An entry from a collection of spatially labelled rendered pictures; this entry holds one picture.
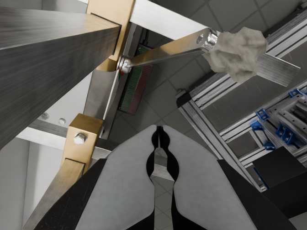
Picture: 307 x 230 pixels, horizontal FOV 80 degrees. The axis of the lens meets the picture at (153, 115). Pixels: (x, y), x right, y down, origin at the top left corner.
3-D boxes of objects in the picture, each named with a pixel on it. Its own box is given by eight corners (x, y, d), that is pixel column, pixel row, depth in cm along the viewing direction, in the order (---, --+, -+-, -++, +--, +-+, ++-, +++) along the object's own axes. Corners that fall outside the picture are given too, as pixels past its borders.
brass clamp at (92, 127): (107, 121, 36) (100, 135, 32) (92, 169, 42) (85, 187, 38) (75, 111, 35) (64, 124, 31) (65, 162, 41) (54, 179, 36)
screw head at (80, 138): (88, 133, 32) (86, 138, 31) (86, 143, 33) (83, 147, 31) (76, 130, 31) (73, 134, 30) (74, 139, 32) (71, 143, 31)
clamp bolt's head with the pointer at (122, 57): (131, 70, 40) (134, 56, 26) (128, 81, 40) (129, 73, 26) (123, 67, 40) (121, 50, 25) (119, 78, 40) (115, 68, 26)
